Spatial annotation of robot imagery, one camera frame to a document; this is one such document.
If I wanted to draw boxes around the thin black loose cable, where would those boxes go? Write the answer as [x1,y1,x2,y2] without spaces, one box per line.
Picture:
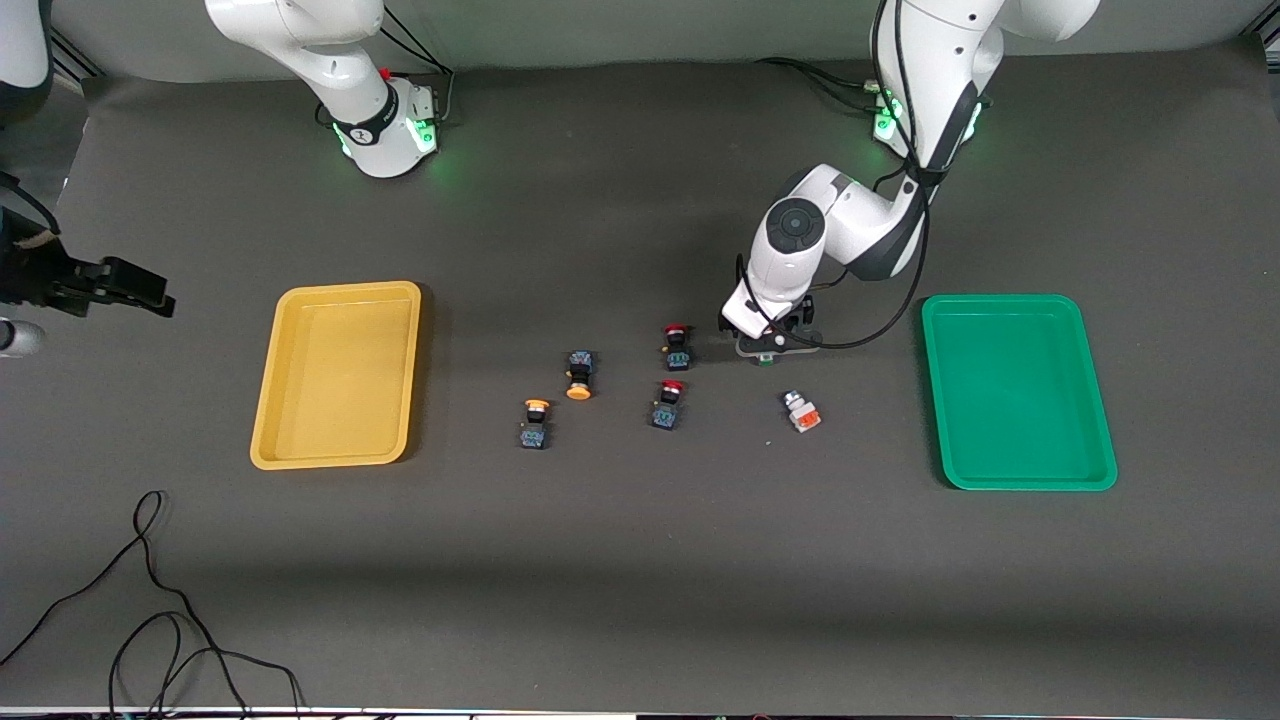
[0,490,303,720]

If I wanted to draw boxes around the orange white switch block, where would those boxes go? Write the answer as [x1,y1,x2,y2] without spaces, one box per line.
[781,390,822,435]

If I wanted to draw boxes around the yellow plastic tray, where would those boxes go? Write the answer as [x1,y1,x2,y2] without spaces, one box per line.
[250,281,423,471]

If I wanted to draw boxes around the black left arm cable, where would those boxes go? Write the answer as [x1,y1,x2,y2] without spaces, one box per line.
[735,0,936,351]

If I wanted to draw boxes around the black right arm base cables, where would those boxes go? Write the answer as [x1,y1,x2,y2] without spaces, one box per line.
[375,0,456,126]

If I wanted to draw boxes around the grey table mat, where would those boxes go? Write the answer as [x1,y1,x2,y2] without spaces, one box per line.
[0,35,1280,713]

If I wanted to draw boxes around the black arm base cables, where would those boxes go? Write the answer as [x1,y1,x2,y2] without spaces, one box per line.
[375,0,456,126]
[755,55,891,113]

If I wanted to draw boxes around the green plastic tray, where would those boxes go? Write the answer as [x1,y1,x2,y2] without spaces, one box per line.
[920,293,1119,492]

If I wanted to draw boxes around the black left arm base cables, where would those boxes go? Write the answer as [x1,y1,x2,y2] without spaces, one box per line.
[755,55,891,113]

